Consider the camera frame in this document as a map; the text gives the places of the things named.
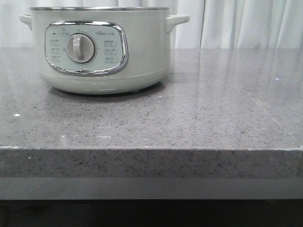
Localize white pleated curtain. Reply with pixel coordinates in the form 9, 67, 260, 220
0, 0, 303, 49

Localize pale green electric cooking pot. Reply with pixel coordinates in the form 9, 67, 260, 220
19, 7, 190, 95

